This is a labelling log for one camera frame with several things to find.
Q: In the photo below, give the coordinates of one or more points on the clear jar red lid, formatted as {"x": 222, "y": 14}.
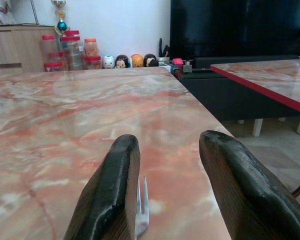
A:
{"x": 57, "y": 56}
{"x": 48, "y": 47}
{"x": 93, "y": 63}
{"x": 72, "y": 51}
{"x": 53, "y": 67}

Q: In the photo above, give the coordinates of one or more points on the silver padlock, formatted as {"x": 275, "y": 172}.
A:
{"x": 187, "y": 67}

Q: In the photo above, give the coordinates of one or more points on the gold trophy with teal ball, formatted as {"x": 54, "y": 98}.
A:
{"x": 60, "y": 20}

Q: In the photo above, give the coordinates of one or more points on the black haired round figurine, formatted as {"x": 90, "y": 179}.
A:
{"x": 121, "y": 61}

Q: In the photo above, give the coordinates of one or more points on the large black television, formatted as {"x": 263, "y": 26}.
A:
{"x": 237, "y": 27}

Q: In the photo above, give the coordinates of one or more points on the pink small box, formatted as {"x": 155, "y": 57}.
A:
{"x": 177, "y": 61}

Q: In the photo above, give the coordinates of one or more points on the black tv console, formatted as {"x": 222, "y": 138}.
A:
{"x": 230, "y": 95}

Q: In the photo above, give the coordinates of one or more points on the silver metal fork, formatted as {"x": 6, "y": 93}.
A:
{"x": 143, "y": 212}

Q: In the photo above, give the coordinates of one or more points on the clear jar orange lid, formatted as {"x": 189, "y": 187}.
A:
{"x": 91, "y": 47}

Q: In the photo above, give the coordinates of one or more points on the orange round figurine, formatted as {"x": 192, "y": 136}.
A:
{"x": 137, "y": 60}

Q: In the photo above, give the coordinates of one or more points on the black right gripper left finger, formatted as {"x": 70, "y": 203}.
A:
{"x": 107, "y": 190}

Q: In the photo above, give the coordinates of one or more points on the light wood sideboard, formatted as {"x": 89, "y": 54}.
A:
{"x": 17, "y": 47}

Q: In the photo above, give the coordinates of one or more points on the black remote control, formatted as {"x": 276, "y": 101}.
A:
{"x": 161, "y": 47}

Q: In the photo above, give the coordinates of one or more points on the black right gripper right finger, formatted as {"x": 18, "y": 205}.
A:
{"x": 242, "y": 185}

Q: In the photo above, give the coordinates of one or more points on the white round figurine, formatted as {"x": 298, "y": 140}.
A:
{"x": 108, "y": 62}

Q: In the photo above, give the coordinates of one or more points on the marble table with red edge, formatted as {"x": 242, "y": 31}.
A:
{"x": 272, "y": 77}

